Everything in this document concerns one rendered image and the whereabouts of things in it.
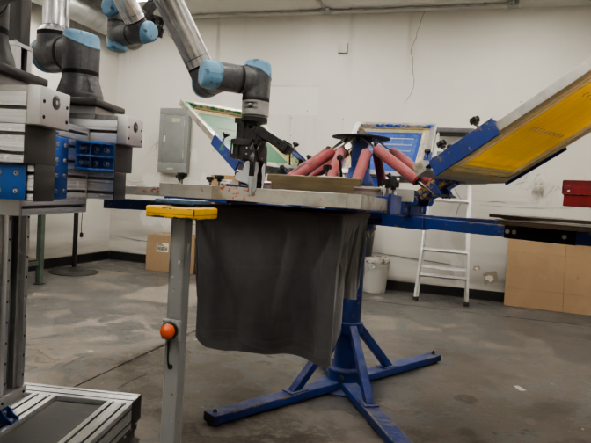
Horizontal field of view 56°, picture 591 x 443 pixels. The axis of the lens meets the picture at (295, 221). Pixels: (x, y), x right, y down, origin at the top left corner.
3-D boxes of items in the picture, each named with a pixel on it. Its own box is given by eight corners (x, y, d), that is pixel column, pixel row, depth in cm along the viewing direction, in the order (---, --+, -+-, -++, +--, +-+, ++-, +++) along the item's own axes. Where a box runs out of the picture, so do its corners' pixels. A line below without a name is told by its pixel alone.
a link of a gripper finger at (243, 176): (235, 194, 153) (239, 162, 154) (255, 196, 151) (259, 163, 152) (230, 192, 150) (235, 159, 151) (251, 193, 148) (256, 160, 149)
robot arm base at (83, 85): (45, 97, 179) (47, 65, 179) (69, 105, 194) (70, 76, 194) (91, 98, 178) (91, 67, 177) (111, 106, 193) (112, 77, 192)
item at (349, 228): (333, 365, 158) (343, 214, 155) (321, 363, 159) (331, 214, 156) (362, 330, 201) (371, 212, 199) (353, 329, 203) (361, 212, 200)
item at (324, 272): (331, 370, 155) (341, 215, 153) (186, 347, 169) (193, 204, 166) (333, 366, 158) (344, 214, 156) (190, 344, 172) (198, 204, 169)
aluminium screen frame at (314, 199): (361, 209, 143) (361, 194, 143) (158, 195, 160) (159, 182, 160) (397, 211, 218) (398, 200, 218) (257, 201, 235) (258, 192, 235)
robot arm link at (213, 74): (193, 91, 153) (231, 98, 158) (204, 85, 143) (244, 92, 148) (194, 62, 153) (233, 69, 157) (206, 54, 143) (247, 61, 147)
